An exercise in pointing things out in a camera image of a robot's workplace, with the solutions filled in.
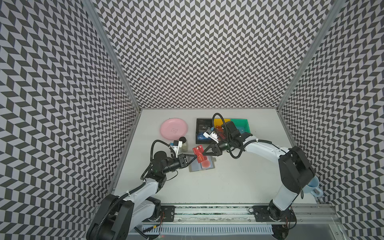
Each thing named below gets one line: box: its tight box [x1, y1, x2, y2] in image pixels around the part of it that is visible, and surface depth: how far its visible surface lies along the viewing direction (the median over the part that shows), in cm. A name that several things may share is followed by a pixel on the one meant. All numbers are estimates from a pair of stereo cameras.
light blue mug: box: [303, 175, 324, 197], surface depth 77 cm
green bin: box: [230, 119, 251, 134], surface depth 104 cm
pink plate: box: [160, 118, 188, 140], surface depth 107 cm
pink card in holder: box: [200, 155, 212, 169], surface depth 91 cm
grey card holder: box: [188, 155, 217, 172], surface depth 90 cm
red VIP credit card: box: [192, 145, 207, 163], surface depth 79 cm
